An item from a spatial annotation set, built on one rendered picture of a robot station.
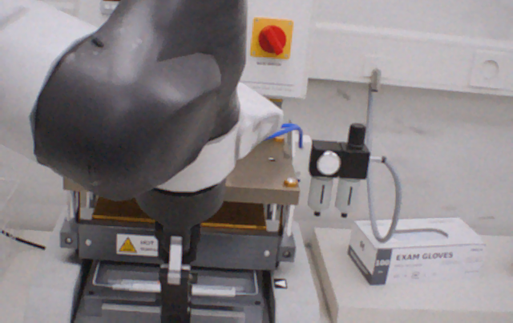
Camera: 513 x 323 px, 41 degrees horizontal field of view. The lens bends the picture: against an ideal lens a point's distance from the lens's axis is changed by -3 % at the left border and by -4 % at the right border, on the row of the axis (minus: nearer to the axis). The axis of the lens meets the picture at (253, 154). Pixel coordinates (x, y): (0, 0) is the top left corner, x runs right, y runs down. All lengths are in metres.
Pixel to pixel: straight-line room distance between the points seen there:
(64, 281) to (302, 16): 0.47
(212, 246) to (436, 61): 0.68
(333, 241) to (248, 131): 0.87
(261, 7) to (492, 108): 0.66
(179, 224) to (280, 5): 0.47
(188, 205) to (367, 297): 0.72
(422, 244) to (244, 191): 0.56
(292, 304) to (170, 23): 0.45
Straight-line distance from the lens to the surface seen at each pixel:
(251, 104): 0.56
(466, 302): 1.28
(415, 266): 1.28
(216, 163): 0.52
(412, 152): 1.44
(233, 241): 0.81
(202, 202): 0.55
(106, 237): 0.81
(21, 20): 0.45
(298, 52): 0.97
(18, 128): 0.43
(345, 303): 1.20
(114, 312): 0.75
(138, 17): 0.42
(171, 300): 0.62
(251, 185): 0.80
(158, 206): 0.55
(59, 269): 0.83
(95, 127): 0.39
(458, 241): 1.32
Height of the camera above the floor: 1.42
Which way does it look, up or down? 21 degrees down
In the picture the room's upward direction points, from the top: 6 degrees clockwise
